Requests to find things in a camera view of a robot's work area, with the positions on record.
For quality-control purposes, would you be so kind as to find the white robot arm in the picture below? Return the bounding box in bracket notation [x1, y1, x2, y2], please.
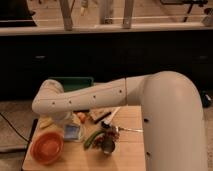
[32, 71, 208, 171]

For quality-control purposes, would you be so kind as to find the metal measuring cup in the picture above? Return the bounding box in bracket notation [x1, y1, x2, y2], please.
[101, 139, 115, 155]

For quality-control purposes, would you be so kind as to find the black marker pen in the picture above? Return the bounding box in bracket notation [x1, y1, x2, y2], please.
[94, 112, 111, 124]

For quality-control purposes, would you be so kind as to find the green plastic tray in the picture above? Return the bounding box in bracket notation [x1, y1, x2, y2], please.
[54, 77, 94, 92]

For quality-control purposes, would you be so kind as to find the dark grape bunch toy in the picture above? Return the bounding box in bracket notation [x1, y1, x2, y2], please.
[92, 129, 119, 148]

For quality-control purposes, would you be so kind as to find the green cucumber toy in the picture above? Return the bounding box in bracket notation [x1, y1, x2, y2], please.
[83, 130, 105, 150]

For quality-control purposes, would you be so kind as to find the yellow banana toy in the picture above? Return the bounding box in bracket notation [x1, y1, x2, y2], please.
[39, 117, 53, 129]

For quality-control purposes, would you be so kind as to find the orange plastic bowl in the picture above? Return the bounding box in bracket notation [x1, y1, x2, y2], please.
[30, 132, 64, 165]

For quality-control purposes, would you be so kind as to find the white handled black spatula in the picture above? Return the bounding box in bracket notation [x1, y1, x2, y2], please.
[101, 107, 120, 128]

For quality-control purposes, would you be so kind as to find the black cable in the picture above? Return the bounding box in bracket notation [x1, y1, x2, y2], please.
[0, 113, 31, 144]

